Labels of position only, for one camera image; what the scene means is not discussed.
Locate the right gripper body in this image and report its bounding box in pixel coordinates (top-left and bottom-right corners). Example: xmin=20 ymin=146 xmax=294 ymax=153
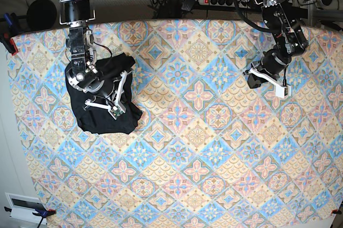
xmin=88 ymin=77 xmax=121 ymax=101

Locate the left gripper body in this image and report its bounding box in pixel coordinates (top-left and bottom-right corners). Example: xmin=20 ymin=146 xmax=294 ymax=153
xmin=258 ymin=50 xmax=291 ymax=76

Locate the black t-shirt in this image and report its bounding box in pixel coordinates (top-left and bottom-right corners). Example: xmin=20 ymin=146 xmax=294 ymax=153
xmin=65 ymin=53 xmax=143 ymax=134

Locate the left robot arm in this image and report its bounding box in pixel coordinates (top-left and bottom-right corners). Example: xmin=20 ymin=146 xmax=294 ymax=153
xmin=233 ymin=0 xmax=309 ymax=89

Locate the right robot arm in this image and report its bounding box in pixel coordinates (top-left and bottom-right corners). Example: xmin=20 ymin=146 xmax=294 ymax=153
xmin=59 ymin=0 xmax=114 ymax=106

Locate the white power strip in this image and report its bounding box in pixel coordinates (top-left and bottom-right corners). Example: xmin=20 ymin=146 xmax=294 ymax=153
xmin=197 ymin=0 xmax=251 ymax=9

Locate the patterned tablecloth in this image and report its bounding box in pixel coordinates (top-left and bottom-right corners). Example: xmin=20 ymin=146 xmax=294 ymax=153
xmin=6 ymin=20 xmax=342 ymax=227

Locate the blue orange clamp upper left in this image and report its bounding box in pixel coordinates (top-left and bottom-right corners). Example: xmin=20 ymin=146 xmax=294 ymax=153
xmin=1 ymin=12 xmax=20 ymax=56

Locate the blue orange clamp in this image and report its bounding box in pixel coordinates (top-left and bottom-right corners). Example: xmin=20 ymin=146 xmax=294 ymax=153
xmin=1 ymin=12 xmax=20 ymax=56
xmin=4 ymin=207 xmax=56 ymax=219

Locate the blue orange clamp lower left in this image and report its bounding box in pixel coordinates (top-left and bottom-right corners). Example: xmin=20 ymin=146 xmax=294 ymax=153
xmin=4 ymin=207 xmax=56 ymax=219

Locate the white floor vent box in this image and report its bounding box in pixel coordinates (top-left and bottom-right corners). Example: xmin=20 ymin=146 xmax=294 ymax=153
xmin=5 ymin=193 xmax=44 ymax=224

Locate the orange clamp lower right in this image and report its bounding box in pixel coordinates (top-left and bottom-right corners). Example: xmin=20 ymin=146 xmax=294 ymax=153
xmin=331 ymin=209 xmax=342 ymax=215

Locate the bundle of black cables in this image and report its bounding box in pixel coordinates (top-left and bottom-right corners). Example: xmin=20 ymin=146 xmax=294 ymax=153
xmin=146 ymin=0 xmax=188 ymax=19

